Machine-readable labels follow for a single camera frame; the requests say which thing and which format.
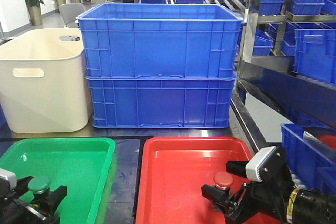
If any red push button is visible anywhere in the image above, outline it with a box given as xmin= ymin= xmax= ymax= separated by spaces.
xmin=213 ymin=172 xmax=234 ymax=190

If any blue crate stacked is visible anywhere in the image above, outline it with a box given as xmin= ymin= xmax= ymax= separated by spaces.
xmin=87 ymin=76 xmax=236 ymax=128
xmin=78 ymin=3 xmax=242 ymax=78

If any green plastic tray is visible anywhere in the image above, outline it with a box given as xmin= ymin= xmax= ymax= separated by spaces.
xmin=1 ymin=137 xmax=116 ymax=223

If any blue bin lower right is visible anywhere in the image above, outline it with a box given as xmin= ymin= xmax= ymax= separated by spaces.
xmin=281 ymin=123 xmax=335 ymax=195

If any blue crate upper stacked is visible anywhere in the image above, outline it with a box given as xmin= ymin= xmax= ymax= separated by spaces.
xmin=78 ymin=3 xmax=242 ymax=78

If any potted green plant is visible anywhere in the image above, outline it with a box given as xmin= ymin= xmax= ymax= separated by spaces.
xmin=25 ymin=0 xmax=44 ymax=26

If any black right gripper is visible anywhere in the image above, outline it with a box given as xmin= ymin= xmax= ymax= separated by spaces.
xmin=201 ymin=161 xmax=294 ymax=223

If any red plastic tray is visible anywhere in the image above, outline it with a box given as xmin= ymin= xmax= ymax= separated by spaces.
xmin=135 ymin=136 xmax=253 ymax=223

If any blue crate lower stacked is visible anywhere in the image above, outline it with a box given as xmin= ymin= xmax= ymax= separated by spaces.
xmin=87 ymin=76 xmax=236 ymax=128

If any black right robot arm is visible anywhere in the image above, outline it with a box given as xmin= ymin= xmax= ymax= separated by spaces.
xmin=201 ymin=161 xmax=335 ymax=223

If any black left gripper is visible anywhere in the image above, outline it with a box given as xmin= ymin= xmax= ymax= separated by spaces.
xmin=1 ymin=176 xmax=67 ymax=223

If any white plastic tub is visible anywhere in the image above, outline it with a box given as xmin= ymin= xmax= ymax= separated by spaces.
xmin=1 ymin=28 xmax=92 ymax=133

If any grey office chair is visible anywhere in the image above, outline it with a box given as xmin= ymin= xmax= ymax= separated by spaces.
xmin=59 ymin=3 xmax=85 ymax=28

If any green push button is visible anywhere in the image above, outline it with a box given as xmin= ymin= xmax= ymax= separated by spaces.
xmin=28 ymin=176 xmax=51 ymax=195

